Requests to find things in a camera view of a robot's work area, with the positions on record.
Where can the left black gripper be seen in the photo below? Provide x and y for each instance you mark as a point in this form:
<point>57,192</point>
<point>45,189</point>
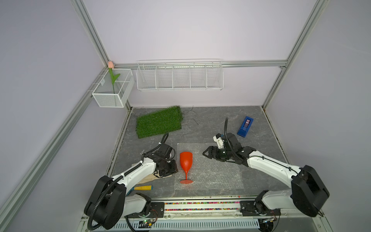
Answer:
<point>174,169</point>

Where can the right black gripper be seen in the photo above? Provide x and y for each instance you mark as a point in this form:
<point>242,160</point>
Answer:
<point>210,152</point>

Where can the clear bubble wrap sheet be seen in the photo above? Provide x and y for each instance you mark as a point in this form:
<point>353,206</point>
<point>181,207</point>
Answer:
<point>207,173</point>

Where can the red plastic wine glass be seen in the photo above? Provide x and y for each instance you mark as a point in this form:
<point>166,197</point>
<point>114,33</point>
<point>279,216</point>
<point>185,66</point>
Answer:
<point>186,161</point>

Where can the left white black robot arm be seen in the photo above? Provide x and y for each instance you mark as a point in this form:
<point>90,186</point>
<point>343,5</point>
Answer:
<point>109,201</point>

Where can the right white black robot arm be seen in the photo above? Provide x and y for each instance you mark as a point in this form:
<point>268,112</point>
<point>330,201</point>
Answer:
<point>306,191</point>

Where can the cream work glove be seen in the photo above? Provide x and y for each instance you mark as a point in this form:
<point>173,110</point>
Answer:
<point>149,178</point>

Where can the blue tape dispenser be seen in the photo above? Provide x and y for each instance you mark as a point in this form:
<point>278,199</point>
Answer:
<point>245,127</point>

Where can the green artificial grass mat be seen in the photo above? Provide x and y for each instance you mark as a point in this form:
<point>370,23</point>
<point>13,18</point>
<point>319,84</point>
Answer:
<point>159,122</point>

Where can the artificial pink tulip flower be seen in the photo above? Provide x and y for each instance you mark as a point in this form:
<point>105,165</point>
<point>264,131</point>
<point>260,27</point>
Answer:
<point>114,77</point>

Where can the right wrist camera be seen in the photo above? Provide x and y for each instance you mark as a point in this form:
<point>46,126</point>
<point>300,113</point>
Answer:
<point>219,141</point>

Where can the yellow blue handled tool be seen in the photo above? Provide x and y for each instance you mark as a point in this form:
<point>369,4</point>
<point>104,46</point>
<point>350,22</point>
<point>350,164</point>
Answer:
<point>137,188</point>

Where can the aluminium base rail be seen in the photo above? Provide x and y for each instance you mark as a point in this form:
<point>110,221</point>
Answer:
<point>209,207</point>

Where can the white wire wall shelf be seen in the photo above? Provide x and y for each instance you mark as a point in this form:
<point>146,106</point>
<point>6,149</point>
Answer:
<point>188,74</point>

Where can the white mesh wall basket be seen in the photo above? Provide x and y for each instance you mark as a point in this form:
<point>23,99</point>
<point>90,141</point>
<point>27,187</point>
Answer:
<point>103,92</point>

